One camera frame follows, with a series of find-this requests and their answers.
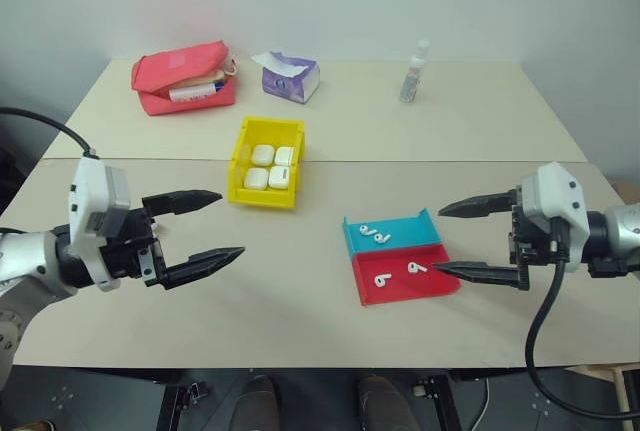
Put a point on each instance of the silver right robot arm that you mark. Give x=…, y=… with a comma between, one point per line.
x=617, y=236

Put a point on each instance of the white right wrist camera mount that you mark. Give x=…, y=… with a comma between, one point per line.
x=550, y=196

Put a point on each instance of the white tube with red print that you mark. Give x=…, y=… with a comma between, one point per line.
x=192, y=93

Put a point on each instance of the purple tissue pack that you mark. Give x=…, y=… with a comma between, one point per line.
x=287, y=82

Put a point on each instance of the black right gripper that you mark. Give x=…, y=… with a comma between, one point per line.
x=520, y=241

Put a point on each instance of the clear spray bottle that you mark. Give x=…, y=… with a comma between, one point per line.
x=413, y=76

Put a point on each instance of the black table leg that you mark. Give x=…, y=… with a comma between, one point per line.
x=172, y=408
x=445, y=403

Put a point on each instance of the dark rounded shape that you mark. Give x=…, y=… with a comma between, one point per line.
x=380, y=403
x=262, y=403

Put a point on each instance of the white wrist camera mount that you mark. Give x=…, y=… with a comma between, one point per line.
x=550, y=196
x=87, y=191

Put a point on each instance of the red plastic tray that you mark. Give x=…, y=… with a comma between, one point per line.
x=430, y=285

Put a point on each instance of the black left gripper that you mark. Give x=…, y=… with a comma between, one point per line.
x=132, y=251

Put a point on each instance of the beige item in pouch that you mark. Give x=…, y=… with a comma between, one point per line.
x=197, y=79

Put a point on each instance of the red fabric pouch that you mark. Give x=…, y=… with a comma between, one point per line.
x=170, y=63

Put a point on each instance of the yellow plastic bin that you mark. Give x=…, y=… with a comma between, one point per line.
x=237, y=176

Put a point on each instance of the blue plastic tray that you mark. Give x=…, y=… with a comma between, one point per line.
x=415, y=233

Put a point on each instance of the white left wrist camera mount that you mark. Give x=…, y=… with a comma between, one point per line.
x=87, y=191

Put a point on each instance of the light wooden frame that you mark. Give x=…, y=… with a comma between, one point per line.
x=622, y=386

